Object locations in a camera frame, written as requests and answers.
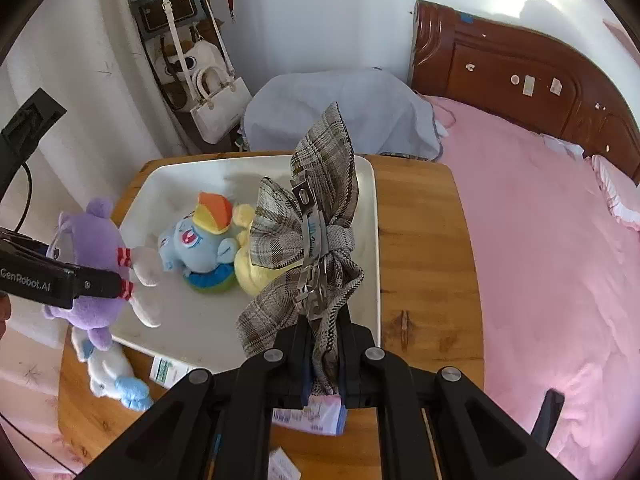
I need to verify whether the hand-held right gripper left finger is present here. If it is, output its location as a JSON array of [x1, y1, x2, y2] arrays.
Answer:
[[75, 327, 313, 480]]

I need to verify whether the blue satchel bag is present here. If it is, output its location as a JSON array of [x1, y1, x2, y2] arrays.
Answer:
[[127, 0, 207, 45]]

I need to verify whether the white rectangular tray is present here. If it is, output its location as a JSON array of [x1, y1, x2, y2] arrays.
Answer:
[[111, 152, 382, 377]]

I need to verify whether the white handbag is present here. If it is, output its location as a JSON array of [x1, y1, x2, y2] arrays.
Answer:
[[189, 66, 253, 145]]

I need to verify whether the pink ruffled pillow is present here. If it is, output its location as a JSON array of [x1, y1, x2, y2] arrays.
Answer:
[[590, 154, 640, 232]]

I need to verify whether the plaid fabric hair bow clip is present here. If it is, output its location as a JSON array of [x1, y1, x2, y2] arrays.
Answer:
[[236, 101, 366, 397]]

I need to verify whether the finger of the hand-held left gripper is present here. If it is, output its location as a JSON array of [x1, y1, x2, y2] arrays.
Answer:
[[70, 265, 126, 302]]

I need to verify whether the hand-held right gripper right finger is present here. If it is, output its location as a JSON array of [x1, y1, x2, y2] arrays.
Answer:
[[339, 321, 577, 480]]

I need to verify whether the small white paper box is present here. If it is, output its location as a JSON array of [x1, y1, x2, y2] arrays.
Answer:
[[268, 449, 302, 480]]

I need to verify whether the grey-blue cloth cover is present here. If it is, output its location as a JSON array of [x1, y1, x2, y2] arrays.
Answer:
[[241, 66, 449, 162]]

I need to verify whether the purple plush toy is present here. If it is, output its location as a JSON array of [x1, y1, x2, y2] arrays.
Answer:
[[42, 197, 162, 352]]

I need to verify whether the white folded cloth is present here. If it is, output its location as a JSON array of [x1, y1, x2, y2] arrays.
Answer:
[[541, 134, 585, 160]]

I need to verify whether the yellow plush toy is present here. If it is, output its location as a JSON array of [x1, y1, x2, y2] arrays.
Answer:
[[232, 203, 307, 296]]

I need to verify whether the white and blue plush toy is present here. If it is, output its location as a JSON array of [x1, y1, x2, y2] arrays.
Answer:
[[70, 330, 155, 412]]

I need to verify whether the blue pony plush toy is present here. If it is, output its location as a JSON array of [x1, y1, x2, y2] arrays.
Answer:
[[157, 191, 242, 292]]

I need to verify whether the white plush bag with eyes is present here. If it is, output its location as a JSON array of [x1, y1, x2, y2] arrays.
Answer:
[[152, 40, 224, 87]]

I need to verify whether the carved wooden headboard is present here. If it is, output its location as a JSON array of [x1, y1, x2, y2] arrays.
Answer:
[[409, 0, 640, 187]]

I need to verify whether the pink and blue tissue packet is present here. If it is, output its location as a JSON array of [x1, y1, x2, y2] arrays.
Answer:
[[271, 394, 348, 437]]

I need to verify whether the small green and white box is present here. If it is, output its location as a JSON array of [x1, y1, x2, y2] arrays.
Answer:
[[150, 355, 194, 389]]

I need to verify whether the black cable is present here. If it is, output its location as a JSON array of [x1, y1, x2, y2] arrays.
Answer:
[[12, 162, 33, 235]]

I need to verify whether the pink bed sheet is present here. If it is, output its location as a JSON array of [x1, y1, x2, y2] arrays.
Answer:
[[425, 94, 640, 480]]

